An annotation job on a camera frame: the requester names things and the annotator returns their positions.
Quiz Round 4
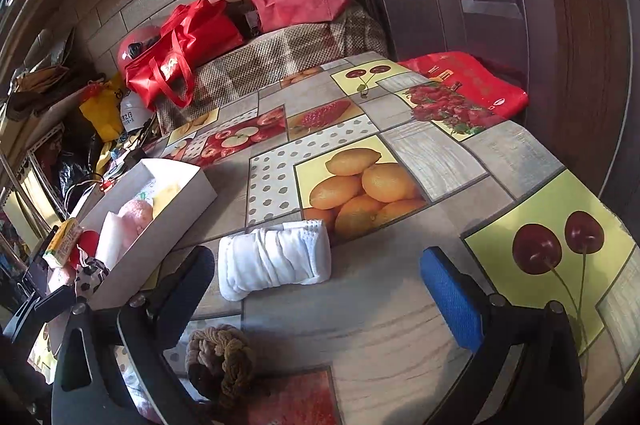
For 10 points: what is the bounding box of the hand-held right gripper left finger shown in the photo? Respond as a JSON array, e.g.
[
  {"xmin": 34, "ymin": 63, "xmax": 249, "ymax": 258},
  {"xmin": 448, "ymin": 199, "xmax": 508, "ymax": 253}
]
[{"xmin": 50, "ymin": 245, "xmax": 217, "ymax": 425}]

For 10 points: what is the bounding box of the yellow printed packet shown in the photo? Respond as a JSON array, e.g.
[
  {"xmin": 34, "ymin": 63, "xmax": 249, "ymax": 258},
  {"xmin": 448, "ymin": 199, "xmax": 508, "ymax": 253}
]
[{"xmin": 42, "ymin": 217, "xmax": 83, "ymax": 268}]

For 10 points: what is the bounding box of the brown knotted hair tie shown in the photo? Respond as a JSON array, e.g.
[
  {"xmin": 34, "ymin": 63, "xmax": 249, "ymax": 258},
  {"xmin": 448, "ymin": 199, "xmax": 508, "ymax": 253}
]
[{"xmin": 185, "ymin": 325, "xmax": 257, "ymax": 408}]

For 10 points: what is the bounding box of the yellow bag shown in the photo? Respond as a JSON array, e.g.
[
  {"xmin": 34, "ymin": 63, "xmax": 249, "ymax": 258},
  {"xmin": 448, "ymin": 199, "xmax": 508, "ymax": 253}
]
[{"xmin": 79, "ymin": 75, "xmax": 126, "ymax": 142}]

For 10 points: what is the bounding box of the cluttered metal shelf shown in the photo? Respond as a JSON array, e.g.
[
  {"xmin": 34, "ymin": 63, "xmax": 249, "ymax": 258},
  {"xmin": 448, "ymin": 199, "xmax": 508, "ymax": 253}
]
[{"xmin": 0, "ymin": 30, "xmax": 91, "ymax": 286}]

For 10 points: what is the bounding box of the white cardboard box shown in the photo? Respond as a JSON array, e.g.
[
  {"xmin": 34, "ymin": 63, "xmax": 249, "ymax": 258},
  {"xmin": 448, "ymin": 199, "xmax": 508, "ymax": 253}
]
[{"xmin": 47, "ymin": 157, "xmax": 218, "ymax": 311}]

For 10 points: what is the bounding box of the brown wooden door post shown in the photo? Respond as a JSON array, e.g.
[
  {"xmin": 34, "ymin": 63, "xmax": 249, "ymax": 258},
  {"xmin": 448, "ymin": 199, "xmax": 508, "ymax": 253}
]
[{"xmin": 520, "ymin": 0, "xmax": 636, "ymax": 206}]

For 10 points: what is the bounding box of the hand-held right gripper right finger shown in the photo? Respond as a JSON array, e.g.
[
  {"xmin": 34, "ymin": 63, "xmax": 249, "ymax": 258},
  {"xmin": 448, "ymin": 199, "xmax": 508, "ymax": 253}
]
[{"xmin": 419, "ymin": 246, "xmax": 586, "ymax": 425}]

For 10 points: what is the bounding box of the black and white scrunchie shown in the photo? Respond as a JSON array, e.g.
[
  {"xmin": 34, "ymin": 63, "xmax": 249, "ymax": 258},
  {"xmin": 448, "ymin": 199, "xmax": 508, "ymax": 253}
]
[{"xmin": 72, "ymin": 255, "xmax": 111, "ymax": 303}]

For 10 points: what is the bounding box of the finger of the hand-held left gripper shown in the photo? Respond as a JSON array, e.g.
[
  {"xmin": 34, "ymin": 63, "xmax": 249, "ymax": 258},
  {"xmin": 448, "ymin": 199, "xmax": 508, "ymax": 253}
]
[{"xmin": 15, "ymin": 287, "xmax": 78, "ymax": 336}]

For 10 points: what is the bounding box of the yellow and green sponge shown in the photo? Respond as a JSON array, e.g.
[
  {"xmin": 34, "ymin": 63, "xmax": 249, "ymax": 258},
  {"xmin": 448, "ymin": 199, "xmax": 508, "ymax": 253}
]
[{"xmin": 152, "ymin": 182, "xmax": 183, "ymax": 218}]

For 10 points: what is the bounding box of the pink fluffy pompom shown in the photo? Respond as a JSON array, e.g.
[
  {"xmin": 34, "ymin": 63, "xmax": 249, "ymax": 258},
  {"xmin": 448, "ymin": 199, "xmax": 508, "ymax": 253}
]
[{"xmin": 117, "ymin": 199, "xmax": 155, "ymax": 238}]

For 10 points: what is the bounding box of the white cloth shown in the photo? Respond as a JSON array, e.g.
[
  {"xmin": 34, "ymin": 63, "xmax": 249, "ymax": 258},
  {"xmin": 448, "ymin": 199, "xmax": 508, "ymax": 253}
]
[{"xmin": 217, "ymin": 220, "xmax": 332, "ymax": 302}]

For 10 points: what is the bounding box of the pink helmet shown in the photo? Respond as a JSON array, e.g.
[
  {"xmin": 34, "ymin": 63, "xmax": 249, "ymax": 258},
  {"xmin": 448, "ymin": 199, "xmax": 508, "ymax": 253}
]
[{"xmin": 116, "ymin": 25, "xmax": 166, "ymax": 76}]

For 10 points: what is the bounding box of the flat red shopping bag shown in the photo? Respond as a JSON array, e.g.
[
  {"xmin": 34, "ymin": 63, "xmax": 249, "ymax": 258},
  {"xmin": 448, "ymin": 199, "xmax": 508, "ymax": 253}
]
[{"xmin": 397, "ymin": 51, "xmax": 530, "ymax": 122}]

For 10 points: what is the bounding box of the fruit print tablecloth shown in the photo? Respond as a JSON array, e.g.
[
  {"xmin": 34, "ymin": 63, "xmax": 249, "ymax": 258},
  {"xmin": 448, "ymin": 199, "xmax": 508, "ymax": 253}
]
[{"xmin": 27, "ymin": 50, "xmax": 640, "ymax": 425}]

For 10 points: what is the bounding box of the red plush ball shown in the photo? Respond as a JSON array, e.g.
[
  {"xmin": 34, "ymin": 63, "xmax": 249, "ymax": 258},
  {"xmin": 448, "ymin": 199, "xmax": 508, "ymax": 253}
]
[{"xmin": 67, "ymin": 230, "xmax": 101, "ymax": 271}]

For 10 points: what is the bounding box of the red tote bag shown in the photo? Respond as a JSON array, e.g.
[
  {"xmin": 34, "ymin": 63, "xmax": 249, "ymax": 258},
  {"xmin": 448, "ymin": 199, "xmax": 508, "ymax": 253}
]
[{"xmin": 124, "ymin": 0, "xmax": 246, "ymax": 108}]

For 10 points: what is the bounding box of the white foam block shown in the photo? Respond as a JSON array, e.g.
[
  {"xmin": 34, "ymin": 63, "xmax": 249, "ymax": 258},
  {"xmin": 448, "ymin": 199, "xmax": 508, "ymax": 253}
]
[{"xmin": 95, "ymin": 211, "xmax": 132, "ymax": 271}]

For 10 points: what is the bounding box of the plaid blanket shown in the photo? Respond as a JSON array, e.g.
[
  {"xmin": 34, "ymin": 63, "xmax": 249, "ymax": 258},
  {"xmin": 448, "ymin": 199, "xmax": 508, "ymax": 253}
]
[{"xmin": 155, "ymin": 2, "xmax": 390, "ymax": 136}]

